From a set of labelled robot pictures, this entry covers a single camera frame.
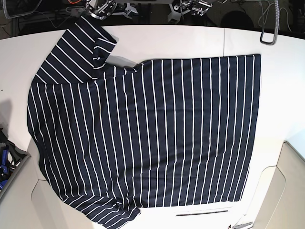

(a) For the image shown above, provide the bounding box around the navy white striped T-shirt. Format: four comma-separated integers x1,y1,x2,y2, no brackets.
27,16,261,229

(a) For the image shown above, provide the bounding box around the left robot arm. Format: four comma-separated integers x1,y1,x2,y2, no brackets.
167,0,216,24

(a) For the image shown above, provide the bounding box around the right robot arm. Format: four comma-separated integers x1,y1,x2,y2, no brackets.
85,0,138,21

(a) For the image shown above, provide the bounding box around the white power strip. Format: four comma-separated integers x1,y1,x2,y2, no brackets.
65,7,86,18

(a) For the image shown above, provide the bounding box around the grey bin with blue items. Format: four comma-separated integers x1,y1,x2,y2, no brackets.
0,125,30,192

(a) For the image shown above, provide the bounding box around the grey looped cable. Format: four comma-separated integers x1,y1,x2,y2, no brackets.
277,6,293,31

